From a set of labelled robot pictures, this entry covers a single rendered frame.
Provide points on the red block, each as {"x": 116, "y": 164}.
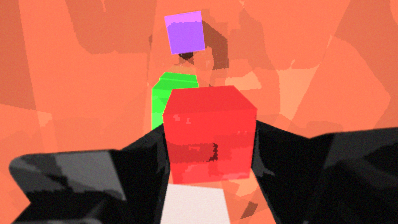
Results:
{"x": 209, "y": 134}

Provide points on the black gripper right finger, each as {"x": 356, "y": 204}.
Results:
{"x": 293, "y": 171}

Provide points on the purple block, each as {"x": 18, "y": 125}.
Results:
{"x": 185, "y": 32}

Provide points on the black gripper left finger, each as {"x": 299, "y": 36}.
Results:
{"x": 136, "y": 176}

